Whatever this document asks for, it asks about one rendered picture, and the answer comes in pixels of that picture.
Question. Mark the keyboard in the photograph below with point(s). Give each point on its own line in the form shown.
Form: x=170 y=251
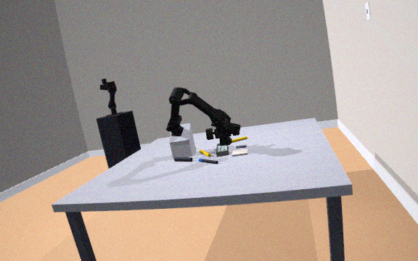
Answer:
x=222 y=150

